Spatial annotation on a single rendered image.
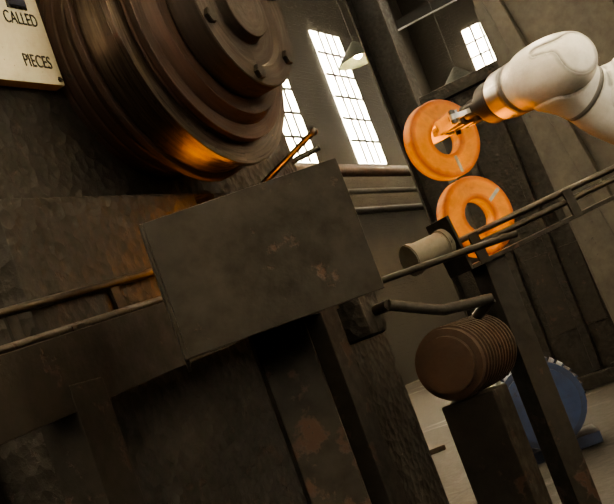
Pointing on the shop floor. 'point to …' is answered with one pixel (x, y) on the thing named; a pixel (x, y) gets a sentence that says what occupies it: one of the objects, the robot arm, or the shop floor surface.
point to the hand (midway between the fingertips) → (439, 132)
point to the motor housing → (482, 408)
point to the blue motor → (564, 380)
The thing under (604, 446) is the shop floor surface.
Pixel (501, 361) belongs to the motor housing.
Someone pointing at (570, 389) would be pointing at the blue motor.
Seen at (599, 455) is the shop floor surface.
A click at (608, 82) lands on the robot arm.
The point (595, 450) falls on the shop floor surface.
